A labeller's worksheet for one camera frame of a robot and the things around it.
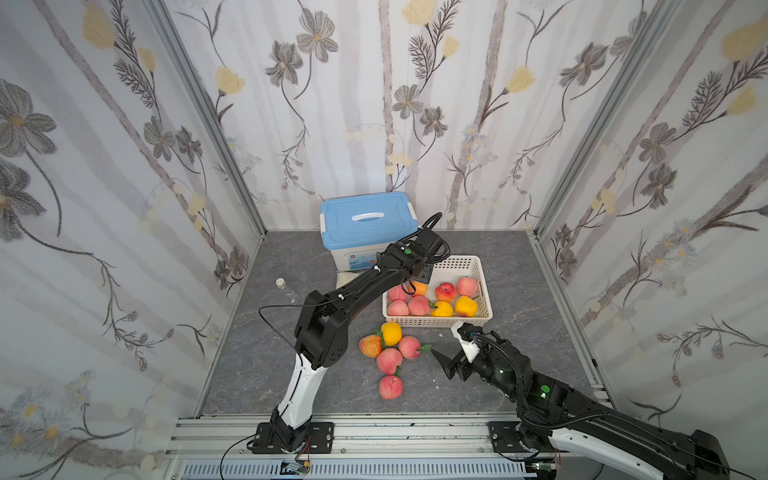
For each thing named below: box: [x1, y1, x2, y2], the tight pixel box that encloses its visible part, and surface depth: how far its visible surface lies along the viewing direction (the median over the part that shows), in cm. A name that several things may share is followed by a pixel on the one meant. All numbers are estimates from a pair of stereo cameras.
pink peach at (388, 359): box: [376, 348, 403, 375], surface depth 84 cm
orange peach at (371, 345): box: [359, 334, 383, 358], surface depth 88 cm
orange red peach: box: [435, 282, 456, 302], surface depth 98 cm
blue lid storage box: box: [319, 191, 419, 271], surface depth 103 cm
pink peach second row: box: [408, 295, 431, 316], surface depth 95 cm
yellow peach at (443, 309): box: [431, 301, 453, 317], surface depth 94 cm
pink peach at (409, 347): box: [398, 336, 421, 359], surface depth 87 cm
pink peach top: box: [387, 299, 410, 316], surface depth 95 cm
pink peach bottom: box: [379, 374, 403, 400], surface depth 80 cm
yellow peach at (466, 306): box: [455, 295, 479, 318], surface depth 95 cm
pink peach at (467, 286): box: [456, 277, 478, 298], surface depth 100 cm
